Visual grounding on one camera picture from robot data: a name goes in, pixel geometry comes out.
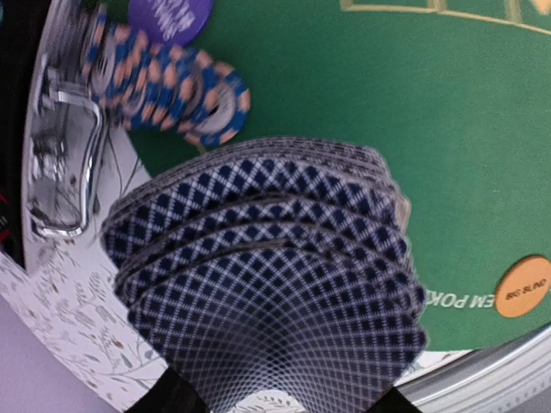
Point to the aluminium poker chip case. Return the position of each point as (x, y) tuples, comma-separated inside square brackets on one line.
[(52, 133)]

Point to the round green poker mat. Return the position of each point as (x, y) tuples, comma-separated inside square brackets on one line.
[(454, 94)]

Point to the orange big blind button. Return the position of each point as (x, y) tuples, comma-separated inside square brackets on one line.
[(523, 287)]

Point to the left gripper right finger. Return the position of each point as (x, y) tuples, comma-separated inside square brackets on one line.
[(394, 402)]

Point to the blue playing card deck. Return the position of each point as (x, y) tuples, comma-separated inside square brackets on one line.
[(279, 264)]

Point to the aluminium front rail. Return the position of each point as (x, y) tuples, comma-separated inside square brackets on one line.
[(493, 380)]

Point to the purple small blind button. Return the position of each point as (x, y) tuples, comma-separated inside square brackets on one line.
[(170, 21)]

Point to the blue poker chip stack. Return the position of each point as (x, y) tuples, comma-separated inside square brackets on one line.
[(160, 86)]

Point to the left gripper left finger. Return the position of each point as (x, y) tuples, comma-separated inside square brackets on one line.
[(170, 394)]

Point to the floral patterned table cover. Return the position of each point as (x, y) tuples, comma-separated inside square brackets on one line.
[(64, 294)]

